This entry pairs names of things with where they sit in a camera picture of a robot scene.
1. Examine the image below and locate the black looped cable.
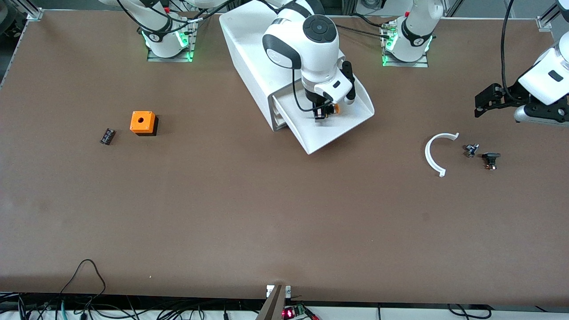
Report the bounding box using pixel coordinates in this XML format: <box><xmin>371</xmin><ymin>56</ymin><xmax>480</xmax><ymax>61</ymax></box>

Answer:
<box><xmin>59</xmin><ymin>259</ymin><xmax>107</xmax><ymax>320</ymax></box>

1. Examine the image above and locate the white drawer with flared lip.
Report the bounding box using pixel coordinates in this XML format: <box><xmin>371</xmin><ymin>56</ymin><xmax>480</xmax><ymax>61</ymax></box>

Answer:
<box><xmin>270</xmin><ymin>81</ymin><xmax>375</xmax><ymax>155</ymax></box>

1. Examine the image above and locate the white drawer cabinet shell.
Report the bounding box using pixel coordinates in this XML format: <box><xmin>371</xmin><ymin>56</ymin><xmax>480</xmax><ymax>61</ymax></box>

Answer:
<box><xmin>219</xmin><ymin>0</ymin><xmax>347</xmax><ymax>132</ymax></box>

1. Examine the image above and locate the black cable on table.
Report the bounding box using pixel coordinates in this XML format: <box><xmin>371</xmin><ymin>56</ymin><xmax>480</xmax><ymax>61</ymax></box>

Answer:
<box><xmin>336</xmin><ymin>23</ymin><xmax>397</xmax><ymax>37</ymax></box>

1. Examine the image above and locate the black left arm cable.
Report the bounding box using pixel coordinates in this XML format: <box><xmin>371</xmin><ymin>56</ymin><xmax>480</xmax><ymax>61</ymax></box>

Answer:
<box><xmin>501</xmin><ymin>0</ymin><xmax>524</xmax><ymax>102</ymax></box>

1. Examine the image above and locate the white curved plastic arc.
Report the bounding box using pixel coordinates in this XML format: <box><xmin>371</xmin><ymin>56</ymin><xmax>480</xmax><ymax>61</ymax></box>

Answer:
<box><xmin>425</xmin><ymin>132</ymin><xmax>460</xmax><ymax>178</ymax></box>

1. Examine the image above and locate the black cable below table edge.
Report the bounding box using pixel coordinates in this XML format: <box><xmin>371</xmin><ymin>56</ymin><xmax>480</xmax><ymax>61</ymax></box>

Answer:
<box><xmin>447</xmin><ymin>304</ymin><xmax>492</xmax><ymax>320</ymax></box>

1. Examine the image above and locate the orange button enclosure box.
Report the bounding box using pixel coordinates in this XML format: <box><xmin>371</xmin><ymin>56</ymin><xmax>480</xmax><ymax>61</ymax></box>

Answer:
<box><xmin>130</xmin><ymin>111</ymin><xmax>159</xmax><ymax>136</ymax></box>

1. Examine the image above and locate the brown camera mount bar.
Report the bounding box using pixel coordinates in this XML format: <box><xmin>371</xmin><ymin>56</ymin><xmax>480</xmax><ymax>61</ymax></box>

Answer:
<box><xmin>256</xmin><ymin>284</ymin><xmax>292</xmax><ymax>320</ymax></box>

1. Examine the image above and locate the black contact block part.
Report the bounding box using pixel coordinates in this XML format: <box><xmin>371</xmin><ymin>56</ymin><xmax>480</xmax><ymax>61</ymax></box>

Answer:
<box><xmin>482</xmin><ymin>152</ymin><xmax>501</xmax><ymax>172</ymax></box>

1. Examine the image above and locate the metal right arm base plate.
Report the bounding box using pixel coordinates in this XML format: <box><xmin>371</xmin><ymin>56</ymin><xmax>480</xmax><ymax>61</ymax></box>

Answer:
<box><xmin>147</xmin><ymin>16</ymin><xmax>197</xmax><ymax>63</ymax></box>

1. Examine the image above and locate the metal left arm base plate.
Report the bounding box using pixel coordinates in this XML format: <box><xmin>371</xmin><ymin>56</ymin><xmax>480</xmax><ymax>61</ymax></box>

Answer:
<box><xmin>381</xmin><ymin>21</ymin><xmax>429</xmax><ymax>68</ymax></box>

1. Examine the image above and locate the circuit board with red light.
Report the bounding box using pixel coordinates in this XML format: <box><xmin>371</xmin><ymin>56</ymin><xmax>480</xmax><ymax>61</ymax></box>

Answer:
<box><xmin>281</xmin><ymin>304</ymin><xmax>313</xmax><ymax>320</ymax></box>

